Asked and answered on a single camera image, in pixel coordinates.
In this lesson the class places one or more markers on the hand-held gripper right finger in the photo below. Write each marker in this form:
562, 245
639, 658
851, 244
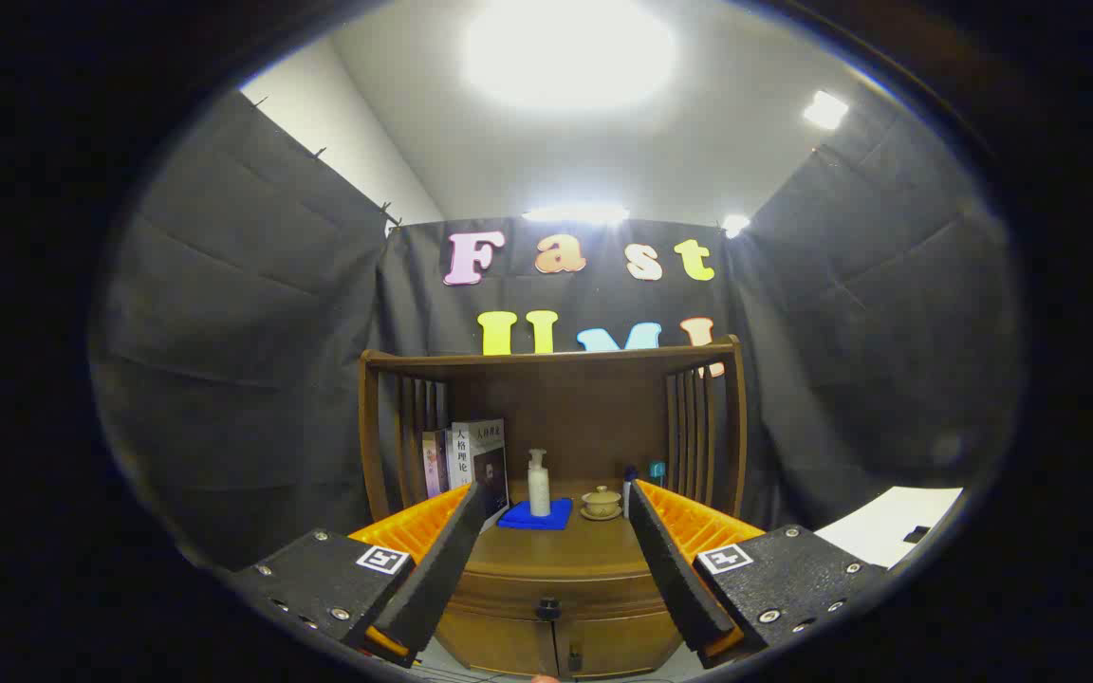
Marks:
675, 569

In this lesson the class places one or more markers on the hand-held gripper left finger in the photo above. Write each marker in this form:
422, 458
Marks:
437, 569

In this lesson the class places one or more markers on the brown wooden drawer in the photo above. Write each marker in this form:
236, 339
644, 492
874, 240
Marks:
527, 590

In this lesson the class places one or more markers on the wooden countertop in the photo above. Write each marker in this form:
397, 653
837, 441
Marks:
584, 545

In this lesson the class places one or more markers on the brown wooden cabinet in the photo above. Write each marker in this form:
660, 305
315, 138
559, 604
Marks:
584, 417

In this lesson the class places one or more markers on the white drawer unit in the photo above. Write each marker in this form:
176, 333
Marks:
879, 531

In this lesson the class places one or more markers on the blue folded cloth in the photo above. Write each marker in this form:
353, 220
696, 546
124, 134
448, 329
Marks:
518, 517

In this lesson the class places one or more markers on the white bottle blue cap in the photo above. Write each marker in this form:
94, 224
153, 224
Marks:
628, 484

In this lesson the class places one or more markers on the beige lidded tea bowl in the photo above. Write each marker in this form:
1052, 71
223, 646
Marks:
601, 501

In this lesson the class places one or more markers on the teal slim bottle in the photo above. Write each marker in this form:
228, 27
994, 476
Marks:
657, 470

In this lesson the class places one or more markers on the purple book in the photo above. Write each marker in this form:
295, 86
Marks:
433, 465

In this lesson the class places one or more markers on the white pump bottle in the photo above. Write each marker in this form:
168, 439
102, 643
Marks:
539, 493

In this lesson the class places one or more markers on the white book with portrait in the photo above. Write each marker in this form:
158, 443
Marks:
480, 446

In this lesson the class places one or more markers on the small ceiling light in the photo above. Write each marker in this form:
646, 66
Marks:
824, 109
734, 225

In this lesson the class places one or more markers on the long ceiling light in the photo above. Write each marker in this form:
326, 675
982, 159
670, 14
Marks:
575, 213

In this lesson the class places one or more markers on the large round ceiling light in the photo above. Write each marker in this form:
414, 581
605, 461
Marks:
565, 52

